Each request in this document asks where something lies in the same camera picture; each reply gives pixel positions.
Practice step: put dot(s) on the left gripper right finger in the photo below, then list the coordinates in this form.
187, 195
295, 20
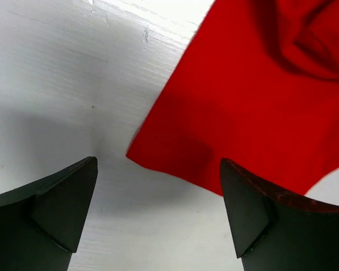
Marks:
275, 229

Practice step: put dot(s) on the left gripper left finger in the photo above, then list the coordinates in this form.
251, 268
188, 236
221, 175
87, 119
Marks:
41, 223

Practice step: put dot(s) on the red t shirt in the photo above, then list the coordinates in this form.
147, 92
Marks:
259, 85

